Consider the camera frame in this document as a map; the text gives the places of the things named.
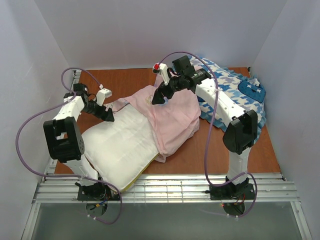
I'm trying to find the aluminium rail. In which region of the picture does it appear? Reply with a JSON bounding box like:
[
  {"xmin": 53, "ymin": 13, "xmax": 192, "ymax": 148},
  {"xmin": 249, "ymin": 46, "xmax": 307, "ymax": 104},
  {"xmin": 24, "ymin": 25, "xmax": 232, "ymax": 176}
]
[
  {"xmin": 45, "ymin": 70, "xmax": 81, "ymax": 175},
  {"xmin": 33, "ymin": 173, "xmax": 300, "ymax": 204}
]

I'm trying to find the aluminium left side rail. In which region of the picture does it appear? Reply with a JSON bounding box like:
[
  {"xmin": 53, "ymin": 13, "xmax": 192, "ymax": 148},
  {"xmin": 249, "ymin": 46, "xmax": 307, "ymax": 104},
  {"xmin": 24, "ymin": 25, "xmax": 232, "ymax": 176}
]
[{"xmin": 45, "ymin": 70, "xmax": 81, "ymax": 175}]

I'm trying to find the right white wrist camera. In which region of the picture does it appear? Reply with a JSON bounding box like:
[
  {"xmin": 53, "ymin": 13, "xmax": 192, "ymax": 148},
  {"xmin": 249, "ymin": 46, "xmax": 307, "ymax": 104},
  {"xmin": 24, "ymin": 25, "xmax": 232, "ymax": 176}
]
[{"xmin": 152, "ymin": 63, "xmax": 172, "ymax": 86}]

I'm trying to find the pink pillowcase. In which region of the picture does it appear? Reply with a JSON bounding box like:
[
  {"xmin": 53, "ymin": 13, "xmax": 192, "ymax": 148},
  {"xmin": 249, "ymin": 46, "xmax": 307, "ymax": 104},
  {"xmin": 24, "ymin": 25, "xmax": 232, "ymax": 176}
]
[{"xmin": 105, "ymin": 85, "xmax": 201, "ymax": 163}]

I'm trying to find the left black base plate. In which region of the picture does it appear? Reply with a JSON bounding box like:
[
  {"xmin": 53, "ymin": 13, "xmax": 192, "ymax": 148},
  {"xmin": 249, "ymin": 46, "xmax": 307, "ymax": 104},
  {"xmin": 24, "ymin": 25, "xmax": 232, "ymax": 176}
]
[{"xmin": 77, "ymin": 183, "xmax": 120, "ymax": 201}]

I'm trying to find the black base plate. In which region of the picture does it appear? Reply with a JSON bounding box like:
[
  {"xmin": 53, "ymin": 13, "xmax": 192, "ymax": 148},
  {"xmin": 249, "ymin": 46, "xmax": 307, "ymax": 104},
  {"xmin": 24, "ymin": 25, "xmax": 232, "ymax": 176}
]
[
  {"xmin": 207, "ymin": 183, "xmax": 255, "ymax": 200},
  {"xmin": 77, "ymin": 183, "xmax": 120, "ymax": 201}
]

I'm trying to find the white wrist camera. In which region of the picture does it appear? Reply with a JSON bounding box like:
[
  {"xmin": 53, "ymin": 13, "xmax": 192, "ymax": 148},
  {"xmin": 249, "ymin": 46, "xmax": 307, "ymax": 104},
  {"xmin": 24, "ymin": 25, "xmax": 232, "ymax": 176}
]
[
  {"xmin": 96, "ymin": 88, "xmax": 112, "ymax": 106},
  {"xmin": 152, "ymin": 63, "xmax": 172, "ymax": 86}
]

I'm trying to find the white pillow yellow edge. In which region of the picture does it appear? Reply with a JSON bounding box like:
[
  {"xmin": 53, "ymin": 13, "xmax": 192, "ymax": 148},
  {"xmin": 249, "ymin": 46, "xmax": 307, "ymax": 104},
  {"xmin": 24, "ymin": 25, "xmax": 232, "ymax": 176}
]
[{"xmin": 82, "ymin": 104, "xmax": 159, "ymax": 192}]

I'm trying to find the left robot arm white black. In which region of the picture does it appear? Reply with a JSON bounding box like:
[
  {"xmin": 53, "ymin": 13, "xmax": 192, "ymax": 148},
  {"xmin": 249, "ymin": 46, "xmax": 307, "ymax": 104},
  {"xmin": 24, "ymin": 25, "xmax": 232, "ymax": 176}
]
[{"xmin": 43, "ymin": 83, "xmax": 115, "ymax": 200}]

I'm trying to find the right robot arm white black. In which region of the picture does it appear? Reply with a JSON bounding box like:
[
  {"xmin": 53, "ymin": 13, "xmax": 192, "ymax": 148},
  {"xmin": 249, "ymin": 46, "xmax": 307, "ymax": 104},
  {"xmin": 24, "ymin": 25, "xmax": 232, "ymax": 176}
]
[{"xmin": 152, "ymin": 55, "xmax": 258, "ymax": 200}]

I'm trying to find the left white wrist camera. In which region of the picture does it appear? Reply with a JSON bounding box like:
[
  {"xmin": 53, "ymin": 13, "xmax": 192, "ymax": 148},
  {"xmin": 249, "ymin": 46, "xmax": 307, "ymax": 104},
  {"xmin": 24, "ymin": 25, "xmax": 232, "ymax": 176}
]
[{"xmin": 96, "ymin": 88, "xmax": 112, "ymax": 106}]

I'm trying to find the aluminium front rail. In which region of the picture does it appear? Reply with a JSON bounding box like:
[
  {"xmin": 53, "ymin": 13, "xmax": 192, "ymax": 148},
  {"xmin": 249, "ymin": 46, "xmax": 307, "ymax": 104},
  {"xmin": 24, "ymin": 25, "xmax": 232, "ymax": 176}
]
[{"xmin": 33, "ymin": 173, "xmax": 300, "ymax": 204}]

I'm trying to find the blue white houndstooth pillow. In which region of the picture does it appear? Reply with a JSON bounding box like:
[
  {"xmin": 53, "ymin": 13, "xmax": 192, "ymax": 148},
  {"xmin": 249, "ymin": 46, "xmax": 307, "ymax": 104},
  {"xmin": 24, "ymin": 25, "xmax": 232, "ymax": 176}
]
[{"xmin": 189, "ymin": 57, "xmax": 266, "ymax": 138}]

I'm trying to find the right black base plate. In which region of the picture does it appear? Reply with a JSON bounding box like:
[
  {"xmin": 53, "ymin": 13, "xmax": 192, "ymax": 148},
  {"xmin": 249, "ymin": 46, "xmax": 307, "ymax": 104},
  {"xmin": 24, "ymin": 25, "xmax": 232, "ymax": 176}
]
[{"xmin": 207, "ymin": 183, "xmax": 255, "ymax": 200}]

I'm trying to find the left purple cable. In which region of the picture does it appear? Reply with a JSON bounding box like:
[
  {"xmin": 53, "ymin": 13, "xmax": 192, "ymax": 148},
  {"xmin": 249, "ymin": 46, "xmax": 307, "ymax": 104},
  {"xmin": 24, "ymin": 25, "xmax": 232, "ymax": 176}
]
[{"xmin": 15, "ymin": 66, "xmax": 123, "ymax": 225}]

